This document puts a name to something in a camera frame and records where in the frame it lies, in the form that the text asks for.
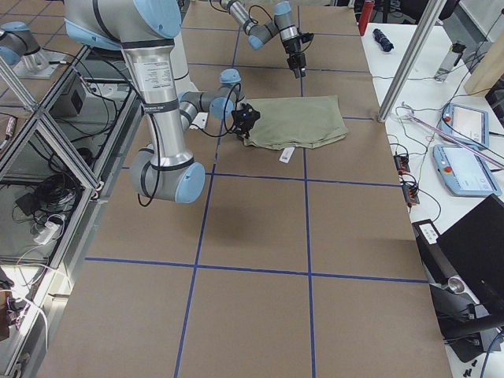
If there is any near blue teach pendant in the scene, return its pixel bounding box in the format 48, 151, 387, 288
432, 144, 502, 198

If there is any white price tag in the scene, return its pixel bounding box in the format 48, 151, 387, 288
279, 146, 295, 164

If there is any aluminium frame post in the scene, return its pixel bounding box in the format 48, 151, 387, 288
376, 0, 447, 123

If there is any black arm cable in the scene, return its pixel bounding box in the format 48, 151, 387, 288
200, 82, 242, 139

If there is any black monitor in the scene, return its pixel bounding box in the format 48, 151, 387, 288
437, 195, 503, 314

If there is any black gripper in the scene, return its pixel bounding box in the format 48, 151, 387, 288
234, 117, 254, 141
282, 37, 307, 78

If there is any blue teach pendant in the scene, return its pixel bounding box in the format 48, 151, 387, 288
440, 103, 489, 149
432, 144, 502, 198

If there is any folded dark blue umbrella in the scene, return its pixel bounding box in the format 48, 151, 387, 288
372, 28, 394, 53

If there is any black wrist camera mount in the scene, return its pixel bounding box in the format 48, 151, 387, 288
232, 103, 261, 125
298, 31, 314, 44

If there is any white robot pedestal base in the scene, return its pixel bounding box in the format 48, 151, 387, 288
170, 1, 209, 130

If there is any olive green long-sleeve shirt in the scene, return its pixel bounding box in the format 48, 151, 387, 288
243, 95, 349, 150

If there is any long metal rod tool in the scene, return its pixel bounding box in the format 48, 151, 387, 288
398, 102, 503, 158

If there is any far blue teach pendant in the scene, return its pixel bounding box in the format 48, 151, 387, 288
440, 103, 489, 149

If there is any clear water bottle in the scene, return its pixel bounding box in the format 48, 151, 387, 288
433, 40, 466, 82

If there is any orange black connector board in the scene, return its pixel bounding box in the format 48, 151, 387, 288
393, 154, 410, 175

